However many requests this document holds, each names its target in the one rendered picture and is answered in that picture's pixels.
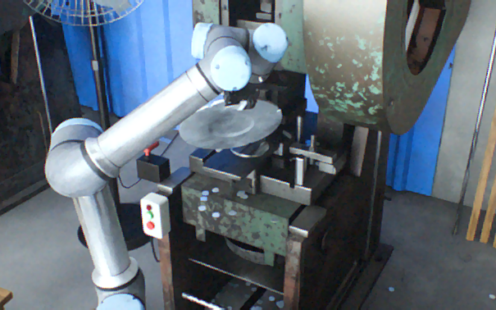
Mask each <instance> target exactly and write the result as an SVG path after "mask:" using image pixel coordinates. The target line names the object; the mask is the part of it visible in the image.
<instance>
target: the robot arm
mask: <svg viewBox="0 0 496 310"><path fill-rule="evenodd" d="M288 44H289V41H288V36H287V34H286V33H285V32H284V30H283V29H282V28H281V27H279V26H278V25H275V24H271V23H268V24H264V25H261V26H260V27H259V28H258V29H257V30H245V29H239V28H234V27H229V26H223V25H215V24H213V23H211V24H205V23H199V24H197V25H196V27H195V29H194V32H193V42H192V54H193V56H194V57H196V58H200V59H202V60H200V61H199V62H198V63H196V64H195V65H193V66H192V67H190V68H189V69H188V70H186V71H185V72H183V73H182V74H181V75H179V76H178V77H176V78H175V79H174V80H172V81H171V82H170V83H169V84H167V85H166V86H165V87H163V88H162V89H160V90H159V91H158V92H156V93H155V94H154V95H153V96H152V97H151V98H150V99H149V100H147V101H146V102H145V103H143V104H142V105H140V106H139V107H137V108H136V109H135V110H133V111H132V112H131V113H130V114H129V115H127V116H126V117H124V118H123V119H121V120H119V121H118V122H117V123H116V124H115V125H113V126H112V127H110V128H109V129H108V130H106V131H105V132H103V131H102V129H101V128H100V126H99V125H97V124H96V123H94V122H92V121H90V120H87V119H84V118H74V119H70V120H67V121H64V122H62V123H61V124H60V125H59V126H58V127H57V128H56V130H55V132H54V133H53V135H52V138H51V145H50V149H49V152H48V159H47V161H46V165H45V174H46V177H47V180H48V183H49V184H50V185H51V186H52V188H53V189H54V190H56V191H57V192H58V193H59V194H62V195H64V196H67V197H70V198H72V199H73V202H74V205H75V209H76V211H77V214H78V217H79V219H80V224H81V226H82V229H83V232H84V236H85V239H86V242H87V245H88V247H89V251H90V254H91V257H92V259H93V264H94V266H95V269H94V270H93V273H92V280H93V284H94V287H96V290H97V292H98V299H99V303H98V308H97V310H146V302H145V287H146V281H145V277H144V274H143V271H142V269H141V268H140V266H139V265H138V263H137V261H136V260H135V259H134V258H132V257H130V255H129V253H128V249H127V247H126V244H125V239H124V235H123V233H122V229H121V226H120V223H119V221H118V217H117V215H116V209H115V207H114V203H113V201H112V197H111V192H110V190H109V187H108V183H109V182H111V181H112V180H114V179H115V178H116V177H117V176H118V175H119V169H120V168H121V167H123V166H124V165H125V164H126V163H128V162H130V160H131V159H133V158H134V157H136V156H137V155H139V154H140V153H141V152H142V151H143V150H145V149H146V148H148V147H149V146H151V145H152V144H154V143H155V142H156V141H158V140H159V139H160V138H161V137H162V136H164V135H165V134H167V133H168V132H170V131H171V130H173V129H174V128H175V127H176V126H177V125H179V124H180V123H182V122H183V121H185V120H186V119H187V118H189V117H190V116H192V115H193V114H194V113H196V112H198V111H199V110H200V109H202V108H203V107H205V106H206V105H207V104H208V103H209V102H210V101H211V100H212V99H214V98H215V97H217V96H218V95H219V94H221V95H223V99H224V102H225V107H226V108H225V110H237V111H242V110H250V109H253V108H255V106H256V104H257V99H258V98H259V95H260V89H259V88H261V89H274V90H279V91H283V90H284V89H286V88H288V87H289V82H288V79H287V76H286V74H285V73H284V71H278V70H274V68H275V66H276V65H277V63H278V62H279V61H280V60H281V59H282V57H283V56H284V53H285V51H286V49H287V47H288Z"/></svg>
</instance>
